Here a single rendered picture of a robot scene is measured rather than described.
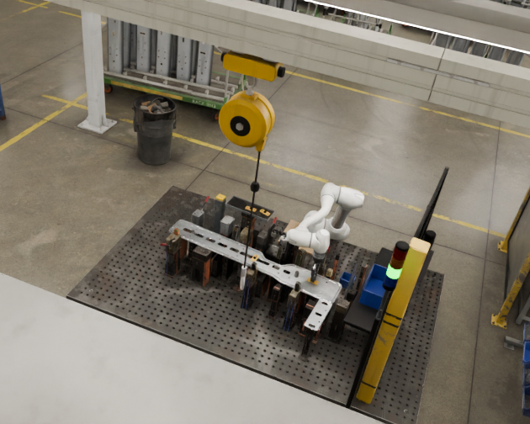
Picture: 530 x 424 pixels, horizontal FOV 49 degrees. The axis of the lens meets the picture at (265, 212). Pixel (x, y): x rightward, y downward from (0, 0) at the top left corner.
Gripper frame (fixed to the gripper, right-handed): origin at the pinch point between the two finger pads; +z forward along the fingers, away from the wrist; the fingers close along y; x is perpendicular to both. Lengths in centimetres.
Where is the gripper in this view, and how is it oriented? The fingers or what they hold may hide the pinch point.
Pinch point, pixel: (313, 277)
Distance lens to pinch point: 420.5
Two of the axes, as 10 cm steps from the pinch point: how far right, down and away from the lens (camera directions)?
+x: 8.9, 3.5, -2.8
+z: -1.2, 7.9, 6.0
